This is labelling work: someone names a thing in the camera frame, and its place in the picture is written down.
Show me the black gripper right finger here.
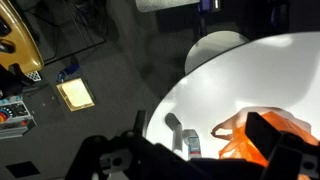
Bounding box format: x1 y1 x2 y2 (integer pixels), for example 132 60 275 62
244 111 287 168

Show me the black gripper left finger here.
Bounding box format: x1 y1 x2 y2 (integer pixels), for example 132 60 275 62
133 109 148 138

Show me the orange plastic bag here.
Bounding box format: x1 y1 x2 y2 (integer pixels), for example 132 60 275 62
210 106 320 180

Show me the white bottle with printed label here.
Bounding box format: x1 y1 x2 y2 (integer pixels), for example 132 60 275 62
164 112 184 152

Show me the blue bottle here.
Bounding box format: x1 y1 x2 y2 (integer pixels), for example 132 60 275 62
56 63 81 83

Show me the yellow floor plate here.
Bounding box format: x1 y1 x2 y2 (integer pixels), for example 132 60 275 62
55 76 96 113

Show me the round white side table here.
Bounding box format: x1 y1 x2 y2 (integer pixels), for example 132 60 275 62
184 30 250 75

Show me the checkered calibration tag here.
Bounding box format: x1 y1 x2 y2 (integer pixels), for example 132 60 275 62
24 69 43 83

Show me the grey flat panel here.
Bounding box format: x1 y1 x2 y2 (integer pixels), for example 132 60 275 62
134 0 201 14

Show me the control box with buttons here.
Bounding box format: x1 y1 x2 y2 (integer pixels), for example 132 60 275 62
0 95 38 140

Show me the golden yellow curved panel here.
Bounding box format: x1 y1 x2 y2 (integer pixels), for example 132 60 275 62
0 0 45 75

